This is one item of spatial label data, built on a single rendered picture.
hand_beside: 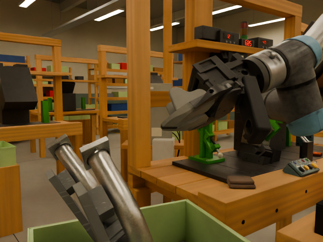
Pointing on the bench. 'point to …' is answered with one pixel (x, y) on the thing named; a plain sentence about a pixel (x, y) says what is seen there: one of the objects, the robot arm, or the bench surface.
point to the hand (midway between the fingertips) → (171, 127)
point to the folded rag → (240, 182)
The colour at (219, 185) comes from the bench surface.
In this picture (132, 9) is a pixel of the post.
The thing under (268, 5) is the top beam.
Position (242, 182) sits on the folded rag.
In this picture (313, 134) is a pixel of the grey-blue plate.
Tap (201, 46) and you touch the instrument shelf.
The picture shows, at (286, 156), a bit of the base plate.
